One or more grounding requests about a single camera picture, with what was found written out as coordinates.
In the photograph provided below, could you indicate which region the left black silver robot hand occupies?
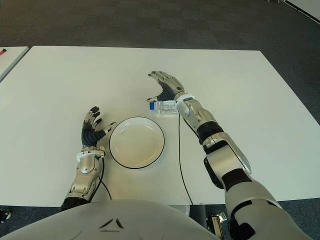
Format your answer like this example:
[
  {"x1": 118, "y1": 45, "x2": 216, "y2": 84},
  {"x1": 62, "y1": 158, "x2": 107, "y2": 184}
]
[{"x1": 81, "y1": 106, "x2": 117, "y2": 149}]

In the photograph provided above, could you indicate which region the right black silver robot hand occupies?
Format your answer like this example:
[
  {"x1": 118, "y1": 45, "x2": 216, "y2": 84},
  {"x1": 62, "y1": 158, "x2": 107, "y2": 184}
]
[{"x1": 145, "y1": 70, "x2": 186, "y2": 103}]

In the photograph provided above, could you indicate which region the clear water bottle blue cap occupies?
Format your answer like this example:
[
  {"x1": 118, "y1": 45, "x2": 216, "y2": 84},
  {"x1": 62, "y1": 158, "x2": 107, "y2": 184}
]
[{"x1": 148, "y1": 99, "x2": 180, "y2": 115}]

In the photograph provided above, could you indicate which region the white plate black rim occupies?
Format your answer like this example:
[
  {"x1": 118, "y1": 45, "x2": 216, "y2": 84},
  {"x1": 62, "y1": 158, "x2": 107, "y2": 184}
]
[{"x1": 108, "y1": 116, "x2": 166, "y2": 169}]

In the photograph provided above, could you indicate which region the grey robot torso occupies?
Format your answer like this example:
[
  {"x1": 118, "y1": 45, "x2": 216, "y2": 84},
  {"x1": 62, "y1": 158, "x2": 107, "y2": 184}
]
[{"x1": 0, "y1": 199, "x2": 235, "y2": 240}]

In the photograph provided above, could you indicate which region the white side table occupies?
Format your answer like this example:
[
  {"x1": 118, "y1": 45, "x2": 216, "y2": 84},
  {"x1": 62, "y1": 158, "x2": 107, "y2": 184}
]
[{"x1": 0, "y1": 46, "x2": 30, "y2": 82}]

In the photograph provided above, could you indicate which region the black table foot caster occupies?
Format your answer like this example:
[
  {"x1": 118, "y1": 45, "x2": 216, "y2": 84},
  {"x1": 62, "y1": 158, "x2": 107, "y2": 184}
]
[{"x1": 0, "y1": 209, "x2": 12, "y2": 222}]

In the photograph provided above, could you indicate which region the black table leg base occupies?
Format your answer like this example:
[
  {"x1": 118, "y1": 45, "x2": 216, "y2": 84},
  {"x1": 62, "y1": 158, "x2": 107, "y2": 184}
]
[{"x1": 172, "y1": 203, "x2": 209, "y2": 226}]

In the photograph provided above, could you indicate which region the metal table foot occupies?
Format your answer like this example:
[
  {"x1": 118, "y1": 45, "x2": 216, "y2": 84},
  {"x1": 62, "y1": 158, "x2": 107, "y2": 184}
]
[{"x1": 211, "y1": 211, "x2": 227, "y2": 237}]

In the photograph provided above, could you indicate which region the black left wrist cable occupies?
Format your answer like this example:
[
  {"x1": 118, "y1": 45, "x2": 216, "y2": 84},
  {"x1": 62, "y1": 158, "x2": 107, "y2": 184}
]
[{"x1": 98, "y1": 156, "x2": 113, "y2": 200}]

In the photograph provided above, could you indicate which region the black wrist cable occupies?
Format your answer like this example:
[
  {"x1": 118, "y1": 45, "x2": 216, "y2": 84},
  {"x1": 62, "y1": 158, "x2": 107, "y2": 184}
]
[
  {"x1": 98, "y1": 156, "x2": 113, "y2": 200},
  {"x1": 177, "y1": 113, "x2": 194, "y2": 205}
]

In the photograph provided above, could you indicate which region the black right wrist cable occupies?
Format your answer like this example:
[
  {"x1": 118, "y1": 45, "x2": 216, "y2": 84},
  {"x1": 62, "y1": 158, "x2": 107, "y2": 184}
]
[{"x1": 177, "y1": 113, "x2": 194, "y2": 205}]

